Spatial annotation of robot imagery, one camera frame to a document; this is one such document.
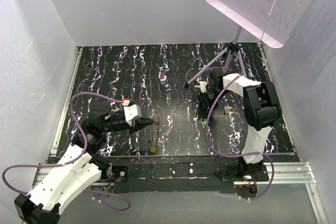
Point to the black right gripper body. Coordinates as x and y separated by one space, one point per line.
207 97

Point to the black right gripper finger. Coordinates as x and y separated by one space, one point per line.
206 111
200 110

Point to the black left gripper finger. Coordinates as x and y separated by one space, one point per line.
136 128
143 122

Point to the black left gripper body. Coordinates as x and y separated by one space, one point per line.
115 124

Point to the key with green tag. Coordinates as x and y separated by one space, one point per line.
203 122

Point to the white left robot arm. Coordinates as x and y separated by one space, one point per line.
81 164

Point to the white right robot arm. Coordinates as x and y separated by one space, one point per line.
261 110

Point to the small beige peg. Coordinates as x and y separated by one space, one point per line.
228 109

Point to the black base board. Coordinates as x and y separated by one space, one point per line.
134 174

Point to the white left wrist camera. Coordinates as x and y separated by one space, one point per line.
132 111

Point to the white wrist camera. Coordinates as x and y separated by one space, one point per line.
132 111
201 85

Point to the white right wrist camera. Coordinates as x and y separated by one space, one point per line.
201 85

